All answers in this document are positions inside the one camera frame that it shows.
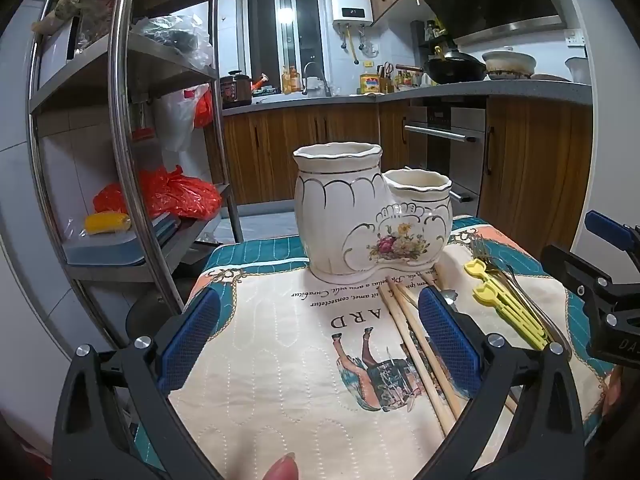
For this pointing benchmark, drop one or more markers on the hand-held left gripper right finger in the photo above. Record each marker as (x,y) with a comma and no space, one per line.
(450,345)

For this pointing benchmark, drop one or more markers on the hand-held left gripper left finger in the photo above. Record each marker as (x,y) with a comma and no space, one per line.
(190,340)

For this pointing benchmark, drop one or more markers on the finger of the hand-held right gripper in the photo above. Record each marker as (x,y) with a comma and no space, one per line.
(607,230)
(575,272)

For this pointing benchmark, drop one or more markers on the wooden chopstick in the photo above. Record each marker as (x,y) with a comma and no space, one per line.
(511,402)
(413,360)
(407,310)

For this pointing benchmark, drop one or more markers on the silver metal fork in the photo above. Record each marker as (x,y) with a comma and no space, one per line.
(520,292)

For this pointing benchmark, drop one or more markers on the golden metal fork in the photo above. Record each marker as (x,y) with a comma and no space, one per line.
(557,335)

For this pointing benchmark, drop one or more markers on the white floral ceramic utensil holder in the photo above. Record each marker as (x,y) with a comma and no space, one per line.
(330,220)

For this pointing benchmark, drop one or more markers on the person's left hand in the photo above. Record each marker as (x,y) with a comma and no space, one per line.
(286,467)

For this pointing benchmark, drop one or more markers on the printed quilted cloth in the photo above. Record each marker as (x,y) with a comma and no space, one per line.
(300,360)

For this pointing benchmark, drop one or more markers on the blue grey tray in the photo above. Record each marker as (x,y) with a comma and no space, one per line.
(115,250)

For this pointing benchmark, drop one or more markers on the yellow corn cob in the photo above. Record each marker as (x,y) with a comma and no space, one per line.
(107,222)

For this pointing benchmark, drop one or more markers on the red plastic bag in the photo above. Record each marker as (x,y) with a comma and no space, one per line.
(165,192)

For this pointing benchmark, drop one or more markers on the white bowl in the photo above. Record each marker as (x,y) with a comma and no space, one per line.
(579,70)

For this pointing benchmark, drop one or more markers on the built-in steel oven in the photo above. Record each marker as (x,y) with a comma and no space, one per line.
(445,130)

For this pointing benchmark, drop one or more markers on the white cooking pot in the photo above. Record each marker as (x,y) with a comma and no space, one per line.
(510,62)

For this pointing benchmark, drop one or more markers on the wooden base cabinets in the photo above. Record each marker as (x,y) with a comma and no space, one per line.
(275,150)

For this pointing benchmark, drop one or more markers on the black wok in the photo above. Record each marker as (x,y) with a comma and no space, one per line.
(455,67)

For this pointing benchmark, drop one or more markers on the white plastic bag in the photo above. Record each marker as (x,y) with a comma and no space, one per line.
(172,117)

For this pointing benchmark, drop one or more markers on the orange plastic bag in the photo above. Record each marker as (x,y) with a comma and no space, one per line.
(202,107)

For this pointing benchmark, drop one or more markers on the steel shelf rack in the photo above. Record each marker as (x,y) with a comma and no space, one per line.
(125,110)

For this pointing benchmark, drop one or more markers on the red pressure cooker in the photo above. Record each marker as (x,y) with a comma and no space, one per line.
(235,90)

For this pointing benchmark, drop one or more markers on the knife block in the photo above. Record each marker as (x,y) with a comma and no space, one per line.
(388,80)

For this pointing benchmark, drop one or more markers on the grey kitchen countertop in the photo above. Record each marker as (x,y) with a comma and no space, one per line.
(320,101)

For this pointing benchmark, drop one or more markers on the yellow container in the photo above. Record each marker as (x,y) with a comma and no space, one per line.
(370,83)

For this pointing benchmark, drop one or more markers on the orange bottles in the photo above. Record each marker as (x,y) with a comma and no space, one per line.
(290,82)

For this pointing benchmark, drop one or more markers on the chrome faucet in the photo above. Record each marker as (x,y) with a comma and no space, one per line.
(325,85)

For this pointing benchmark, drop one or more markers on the clear plastic bag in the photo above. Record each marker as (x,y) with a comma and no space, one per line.
(175,35)

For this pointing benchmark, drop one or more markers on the white microwave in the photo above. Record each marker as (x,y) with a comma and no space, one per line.
(57,52)

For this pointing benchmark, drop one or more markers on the kitchen window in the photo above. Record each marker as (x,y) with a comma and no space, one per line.
(282,35)

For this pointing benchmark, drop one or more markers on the wall socket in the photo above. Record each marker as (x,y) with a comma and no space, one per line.
(576,38)

